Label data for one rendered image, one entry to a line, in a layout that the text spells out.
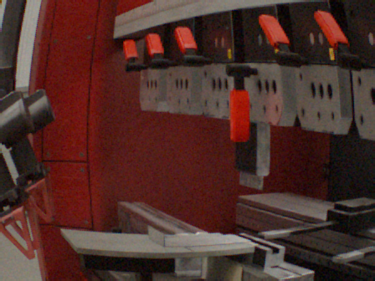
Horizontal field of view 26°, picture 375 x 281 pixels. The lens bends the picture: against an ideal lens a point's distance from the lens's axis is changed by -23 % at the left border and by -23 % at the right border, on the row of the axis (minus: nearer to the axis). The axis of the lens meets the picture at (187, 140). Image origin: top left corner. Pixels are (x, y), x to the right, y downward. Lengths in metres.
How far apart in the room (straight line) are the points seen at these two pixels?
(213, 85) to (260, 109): 0.21
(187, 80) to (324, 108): 0.59
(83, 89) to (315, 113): 1.22
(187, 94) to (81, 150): 0.70
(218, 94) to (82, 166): 0.85
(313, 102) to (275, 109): 0.14
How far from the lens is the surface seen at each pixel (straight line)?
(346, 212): 1.48
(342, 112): 0.99
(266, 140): 1.38
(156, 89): 1.77
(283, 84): 1.17
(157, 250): 1.33
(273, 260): 1.31
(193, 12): 1.56
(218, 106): 1.42
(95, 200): 2.24
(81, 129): 2.23
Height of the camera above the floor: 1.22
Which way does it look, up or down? 3 degrees down
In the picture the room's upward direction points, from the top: straight up
